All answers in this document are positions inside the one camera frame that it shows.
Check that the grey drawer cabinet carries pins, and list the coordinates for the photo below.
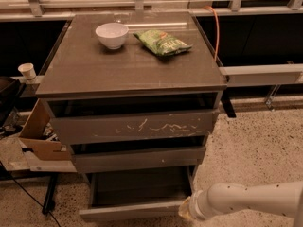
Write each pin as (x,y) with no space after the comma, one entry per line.
(87,79)

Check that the grey middle drawer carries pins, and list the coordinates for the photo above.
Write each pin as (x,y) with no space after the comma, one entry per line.
(138,159)

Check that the scratched grey top drawer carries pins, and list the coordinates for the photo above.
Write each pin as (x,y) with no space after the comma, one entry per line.
(134,126)

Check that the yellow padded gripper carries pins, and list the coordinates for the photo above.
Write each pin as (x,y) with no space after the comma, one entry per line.
(195,204)

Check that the grey metal rail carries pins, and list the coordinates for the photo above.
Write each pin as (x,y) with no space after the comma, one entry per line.
(261,75)

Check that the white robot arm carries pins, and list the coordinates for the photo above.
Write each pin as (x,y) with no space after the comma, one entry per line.
(282,199)

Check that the white ceramic bowl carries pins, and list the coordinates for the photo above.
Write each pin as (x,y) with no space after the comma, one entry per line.
(112,35)

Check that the black stand leg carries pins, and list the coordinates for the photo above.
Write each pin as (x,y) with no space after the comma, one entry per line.
(49,203)

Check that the brown cardboard box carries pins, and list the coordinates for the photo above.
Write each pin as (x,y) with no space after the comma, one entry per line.
(34,140)

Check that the grey bottom drawer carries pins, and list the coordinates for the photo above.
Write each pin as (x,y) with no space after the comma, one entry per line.
(140,193)

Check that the black bin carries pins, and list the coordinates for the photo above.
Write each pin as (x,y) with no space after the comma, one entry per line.
(10,91)

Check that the green chip bag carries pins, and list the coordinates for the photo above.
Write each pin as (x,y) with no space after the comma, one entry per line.
(160,43)

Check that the white paper cup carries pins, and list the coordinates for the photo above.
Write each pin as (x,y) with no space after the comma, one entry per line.
(27,70)

